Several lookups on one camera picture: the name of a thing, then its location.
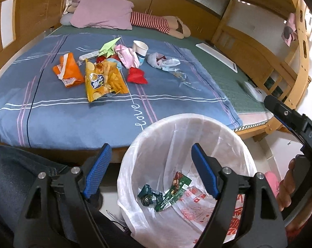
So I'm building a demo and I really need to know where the white small device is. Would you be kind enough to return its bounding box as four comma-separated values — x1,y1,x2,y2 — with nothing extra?
242,81,266,102

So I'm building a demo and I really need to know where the wooden bed frame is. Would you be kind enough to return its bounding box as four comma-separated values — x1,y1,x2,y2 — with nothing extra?
210,0,312,141

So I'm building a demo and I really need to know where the white plush toy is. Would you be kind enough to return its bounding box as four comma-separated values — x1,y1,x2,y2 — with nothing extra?
63,1,79,14

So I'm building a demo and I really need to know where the white blue paper cup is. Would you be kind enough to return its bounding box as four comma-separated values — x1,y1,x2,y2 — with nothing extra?
132,40,149,64

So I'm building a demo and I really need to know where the grey blue cushion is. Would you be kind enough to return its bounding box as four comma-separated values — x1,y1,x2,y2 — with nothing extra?
60,13,74,26

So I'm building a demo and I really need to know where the green bed mat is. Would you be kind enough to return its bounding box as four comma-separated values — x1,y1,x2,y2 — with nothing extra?
49,26,273,115

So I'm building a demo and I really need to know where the yellow chip bag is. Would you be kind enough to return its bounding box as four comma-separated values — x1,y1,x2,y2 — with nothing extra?
84,59,130,102

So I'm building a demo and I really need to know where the green paper crane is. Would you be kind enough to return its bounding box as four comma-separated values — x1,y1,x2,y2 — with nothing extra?
98,37,121,57

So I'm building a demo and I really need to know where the wooden headboard cabinet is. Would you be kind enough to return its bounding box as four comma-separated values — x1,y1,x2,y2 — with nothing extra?
0,0,222,60

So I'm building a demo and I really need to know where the white lined trash bin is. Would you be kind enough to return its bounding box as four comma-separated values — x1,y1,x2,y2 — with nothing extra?
117,113,258,248

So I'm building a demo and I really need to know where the green snack wrapper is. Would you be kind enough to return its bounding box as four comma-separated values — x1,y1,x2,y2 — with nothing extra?
155,172,193,212

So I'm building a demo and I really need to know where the teal crumpled wrapper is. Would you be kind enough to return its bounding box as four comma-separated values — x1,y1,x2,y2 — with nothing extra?
137,184,163,207

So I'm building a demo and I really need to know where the person's right hand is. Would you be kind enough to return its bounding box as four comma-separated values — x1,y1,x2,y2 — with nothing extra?
276,159,312,234

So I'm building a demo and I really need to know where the blue striped blanket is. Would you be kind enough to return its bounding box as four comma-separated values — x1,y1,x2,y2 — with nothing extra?
0,33,244,150

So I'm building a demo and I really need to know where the pink crumpled wrapper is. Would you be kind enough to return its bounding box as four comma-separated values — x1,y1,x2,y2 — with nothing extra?
114,44,140,69

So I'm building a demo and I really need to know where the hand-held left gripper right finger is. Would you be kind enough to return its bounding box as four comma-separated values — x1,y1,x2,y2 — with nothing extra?
191,143,288,248

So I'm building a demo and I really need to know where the orange snack bag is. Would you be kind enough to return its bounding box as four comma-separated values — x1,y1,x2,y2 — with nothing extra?
52,52,85,88

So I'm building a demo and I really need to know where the pink slipper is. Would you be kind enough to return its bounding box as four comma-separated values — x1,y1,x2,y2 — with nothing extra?
264,171,280,199

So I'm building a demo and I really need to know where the pink pillow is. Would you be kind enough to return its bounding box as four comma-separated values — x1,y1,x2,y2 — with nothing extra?
70,0,135,30

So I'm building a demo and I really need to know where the pink hanging cloth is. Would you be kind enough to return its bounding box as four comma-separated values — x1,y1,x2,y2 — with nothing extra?
281,13,298,47

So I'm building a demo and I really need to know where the red striped plush doll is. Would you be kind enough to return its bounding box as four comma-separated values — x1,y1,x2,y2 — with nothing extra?
130,12,191,40

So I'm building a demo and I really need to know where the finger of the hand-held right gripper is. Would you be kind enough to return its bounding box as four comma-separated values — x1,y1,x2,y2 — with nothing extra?
273,115,305,142
264,95,310,128

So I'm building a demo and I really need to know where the red crumpled wrapper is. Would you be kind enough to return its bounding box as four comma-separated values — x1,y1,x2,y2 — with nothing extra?
127,67,148,84

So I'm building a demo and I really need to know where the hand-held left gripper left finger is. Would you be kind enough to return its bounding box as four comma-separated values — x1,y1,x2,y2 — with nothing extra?
13,143,112,248

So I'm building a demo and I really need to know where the white long board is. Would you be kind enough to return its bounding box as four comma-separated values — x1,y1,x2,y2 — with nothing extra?
195,43,238,73

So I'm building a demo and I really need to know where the person's leg in jeans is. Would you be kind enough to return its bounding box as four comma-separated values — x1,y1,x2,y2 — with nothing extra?
0,145,125,248

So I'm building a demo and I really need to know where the clear plastic wrapper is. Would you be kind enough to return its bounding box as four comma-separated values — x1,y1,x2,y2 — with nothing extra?
162,66,200,91

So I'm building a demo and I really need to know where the white plastic packet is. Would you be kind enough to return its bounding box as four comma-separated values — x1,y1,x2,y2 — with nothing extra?
79,50,102,62

